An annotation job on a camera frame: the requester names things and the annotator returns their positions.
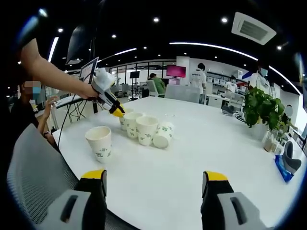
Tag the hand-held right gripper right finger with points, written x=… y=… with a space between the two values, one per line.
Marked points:
x=218 y=206

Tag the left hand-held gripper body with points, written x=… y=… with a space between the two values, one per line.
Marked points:
x=103 y=80

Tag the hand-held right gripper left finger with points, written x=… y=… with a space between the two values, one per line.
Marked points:
x=79 y=208

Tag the person's left hand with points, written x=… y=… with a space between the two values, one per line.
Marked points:
x=87 y=93

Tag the white laptop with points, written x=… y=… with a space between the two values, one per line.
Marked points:
x=87 y=70

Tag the black laptop stand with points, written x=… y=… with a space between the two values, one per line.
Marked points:
x=95 y=107

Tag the black screen on stand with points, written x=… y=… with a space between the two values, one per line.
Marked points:
x=134 y=74

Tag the linear ceiling light strip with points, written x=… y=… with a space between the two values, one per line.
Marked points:
x=127 y=50
x=180 y=43
x=54 y=48

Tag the white office chair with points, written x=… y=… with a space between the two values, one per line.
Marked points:
x=151 y=87

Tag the dark hanging ceiling panel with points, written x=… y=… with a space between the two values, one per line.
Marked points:
x=78 y=43

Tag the grey mesh office chair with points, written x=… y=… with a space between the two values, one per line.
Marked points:
x=33 y=167

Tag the small pink screen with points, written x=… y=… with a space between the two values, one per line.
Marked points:
x=173 y=82

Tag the white table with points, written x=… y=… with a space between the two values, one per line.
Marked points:
x=180 y=155

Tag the light grey office chair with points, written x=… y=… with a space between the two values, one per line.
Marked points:
x=182 y=94

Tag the pink monitor screen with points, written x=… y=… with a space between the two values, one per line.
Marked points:
x=176 y=71

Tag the blue packet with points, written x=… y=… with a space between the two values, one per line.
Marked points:
x=280 y=164

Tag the round ceiling downlights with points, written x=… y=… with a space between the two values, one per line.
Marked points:
x=156 y=19

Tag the grey curved holder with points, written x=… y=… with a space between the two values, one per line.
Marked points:
x=291 y=165

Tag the grey desk device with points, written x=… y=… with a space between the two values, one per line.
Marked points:
x=229 y=111

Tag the white office desk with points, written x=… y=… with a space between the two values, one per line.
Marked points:
x=214 y=101

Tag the white storage shelf with boxes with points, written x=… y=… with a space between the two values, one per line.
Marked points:
x=216 y=80

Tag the green plant in glass vase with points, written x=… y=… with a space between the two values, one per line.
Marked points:
x=261 y=107

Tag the white ceiling air vent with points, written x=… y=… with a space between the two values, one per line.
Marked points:
x=253 y=27

